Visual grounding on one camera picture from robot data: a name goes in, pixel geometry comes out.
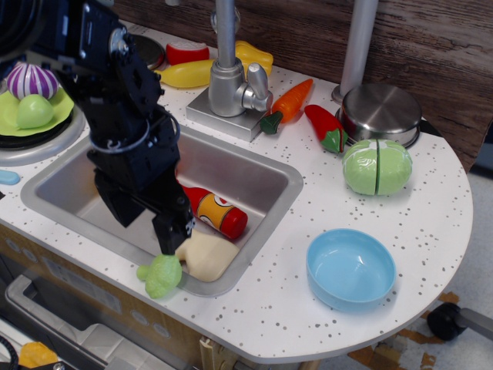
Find light green toy fruit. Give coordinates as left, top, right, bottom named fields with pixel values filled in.
left=16, top=94, right=54, bottom=130

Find light blue plastic bowl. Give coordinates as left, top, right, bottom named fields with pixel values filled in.
left=306, top=229, right=397, bottom=312

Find yellow toy below counter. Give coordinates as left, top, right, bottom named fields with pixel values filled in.
left=18, top=341, right=59, bottom=368

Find light blue counter button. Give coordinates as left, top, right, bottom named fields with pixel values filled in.
left=0, top=170, right=20, bottom=185

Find front left stove burner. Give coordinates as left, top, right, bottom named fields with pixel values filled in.
left=1, top=106, right=86, bottom=167

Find red toy cheese wedge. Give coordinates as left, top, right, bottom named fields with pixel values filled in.
left=166, top=41, right=210, bottom=66

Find black caster wheel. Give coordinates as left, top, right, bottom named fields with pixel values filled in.
left=427, top=302, right=467, bottom=341

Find purple striped toy onion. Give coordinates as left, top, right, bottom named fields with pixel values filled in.
left=7, top=63, right=59, bottom=100

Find small steel pot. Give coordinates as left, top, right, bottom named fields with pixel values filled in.
left=336, top=83, right=422, bottom=147

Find yellow toy squash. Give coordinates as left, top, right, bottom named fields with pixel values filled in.
left=235, top=40, right=273, bottom=76

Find grey oven door handle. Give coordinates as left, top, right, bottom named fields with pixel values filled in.
left=5, top=275, right=119, bottom=369

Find orange toy carrot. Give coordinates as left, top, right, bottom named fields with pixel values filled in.
left=260, top=79, right=314, bottom=135

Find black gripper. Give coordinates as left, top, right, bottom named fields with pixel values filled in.
left=88, top=109, right=195, bottom=255

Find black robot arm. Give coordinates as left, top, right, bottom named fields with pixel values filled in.
left=1, top=1, right=194, bottom=254

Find red toy ketchup bottle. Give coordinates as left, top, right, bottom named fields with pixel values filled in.
left=183, top=187, right=248, bottom=240

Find silver metal sink basin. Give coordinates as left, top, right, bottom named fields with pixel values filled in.
left=21, top=126, right=304, bottom=297

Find red toy chili pepper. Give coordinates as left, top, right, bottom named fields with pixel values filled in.
left=304, top=105, right=348, bottom=153

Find grey metal pole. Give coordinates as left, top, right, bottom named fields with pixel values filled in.
left=332, top=0, right=379, bottom=104

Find steel pot lid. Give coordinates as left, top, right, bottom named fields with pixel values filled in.
left=133, top=35, right=166, bottom=70

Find silver toy faucet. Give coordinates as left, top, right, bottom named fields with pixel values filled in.
left=186, top=1, right=273, bottom=142

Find yellow toy mustard bottle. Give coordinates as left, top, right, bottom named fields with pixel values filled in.
left=153, top=59, right=215, bottom=89

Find green toy broccoli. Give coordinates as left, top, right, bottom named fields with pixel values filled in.
left=136, top=254, right=183, bottom=299

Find green toy cabbage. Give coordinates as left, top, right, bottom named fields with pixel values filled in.
left=342, top=140, right=413, bottom=196

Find green plastic plate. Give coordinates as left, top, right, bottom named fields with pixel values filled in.
left=1, top=89, right=74, bottom=137

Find cream toy squeeze bottle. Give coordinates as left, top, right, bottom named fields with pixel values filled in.
left=175, top=230, right=240, bottom=282

